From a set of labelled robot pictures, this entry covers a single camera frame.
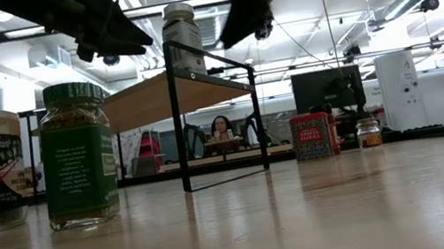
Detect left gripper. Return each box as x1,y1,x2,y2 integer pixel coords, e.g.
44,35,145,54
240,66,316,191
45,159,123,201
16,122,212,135
36,0,156,71

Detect green oregano jar green lid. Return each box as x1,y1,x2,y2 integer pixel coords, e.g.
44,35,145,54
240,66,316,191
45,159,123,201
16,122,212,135
28,77,125,233

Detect thin hanging cable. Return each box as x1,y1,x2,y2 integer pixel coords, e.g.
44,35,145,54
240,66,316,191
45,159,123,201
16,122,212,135
317,0,344,79

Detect red paprika spice tin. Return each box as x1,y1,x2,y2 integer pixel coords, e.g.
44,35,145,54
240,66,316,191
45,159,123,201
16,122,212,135
287,110,336,164

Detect small glass spice jar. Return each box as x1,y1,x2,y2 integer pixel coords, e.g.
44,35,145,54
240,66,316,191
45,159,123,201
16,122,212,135
354,116,384,151

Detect tall spice jar white lid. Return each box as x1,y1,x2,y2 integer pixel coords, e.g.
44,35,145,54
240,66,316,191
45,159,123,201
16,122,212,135
158,0,208,82

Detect person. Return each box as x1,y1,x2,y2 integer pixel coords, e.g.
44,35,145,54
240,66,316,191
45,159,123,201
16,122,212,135
202,111,250,158

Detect small wooden spice shelf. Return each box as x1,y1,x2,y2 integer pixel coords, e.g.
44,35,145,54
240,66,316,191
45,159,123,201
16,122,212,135
201,136,246,158

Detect red tool case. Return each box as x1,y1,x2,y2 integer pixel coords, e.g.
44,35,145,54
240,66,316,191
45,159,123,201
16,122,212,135
133,128,167,177

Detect black computer monitor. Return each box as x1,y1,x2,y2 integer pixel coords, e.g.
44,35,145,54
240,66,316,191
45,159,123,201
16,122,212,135
290,64,367,117

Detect white pillar cabinet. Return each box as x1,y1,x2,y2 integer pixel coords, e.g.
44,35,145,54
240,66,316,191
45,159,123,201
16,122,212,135
373,49,427,135

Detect black table frame rail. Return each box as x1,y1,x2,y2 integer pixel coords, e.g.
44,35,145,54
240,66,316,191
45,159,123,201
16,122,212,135
25,124,444,214

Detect wooden shelf riser black frame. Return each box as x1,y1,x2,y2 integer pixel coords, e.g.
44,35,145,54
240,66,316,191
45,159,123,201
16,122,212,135
93,28,274,205

